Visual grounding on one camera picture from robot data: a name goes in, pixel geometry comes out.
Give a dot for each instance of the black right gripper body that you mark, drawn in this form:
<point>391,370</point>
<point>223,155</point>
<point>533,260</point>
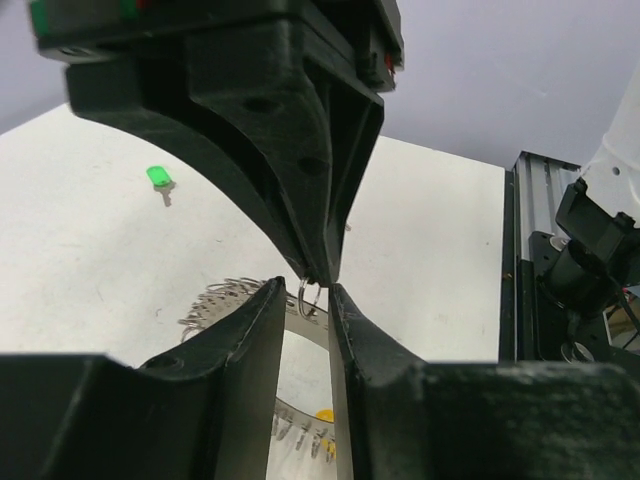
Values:
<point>367,33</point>

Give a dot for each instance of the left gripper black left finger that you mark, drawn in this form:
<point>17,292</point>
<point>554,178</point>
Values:
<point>202,410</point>

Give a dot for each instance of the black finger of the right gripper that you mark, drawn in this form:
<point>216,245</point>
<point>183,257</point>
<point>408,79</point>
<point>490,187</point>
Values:
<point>354,120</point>
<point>244,107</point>

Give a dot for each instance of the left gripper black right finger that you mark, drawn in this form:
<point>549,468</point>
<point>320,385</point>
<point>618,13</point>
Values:
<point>400,417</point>

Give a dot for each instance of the steel keyring disc with rings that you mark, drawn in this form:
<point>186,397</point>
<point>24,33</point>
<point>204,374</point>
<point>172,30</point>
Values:
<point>304,368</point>

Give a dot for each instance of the yellow tag key on disc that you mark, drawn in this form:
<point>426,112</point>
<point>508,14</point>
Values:
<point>325,439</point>

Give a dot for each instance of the green tag key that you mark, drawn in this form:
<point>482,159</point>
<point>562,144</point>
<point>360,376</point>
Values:
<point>162,183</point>

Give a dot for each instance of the aluminium frame rail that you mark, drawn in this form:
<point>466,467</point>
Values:
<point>533,190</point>

